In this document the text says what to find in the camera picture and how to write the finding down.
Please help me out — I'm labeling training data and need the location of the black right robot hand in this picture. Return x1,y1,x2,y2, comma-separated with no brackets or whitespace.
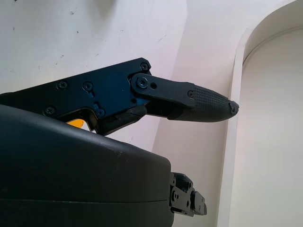
0,57,240,227

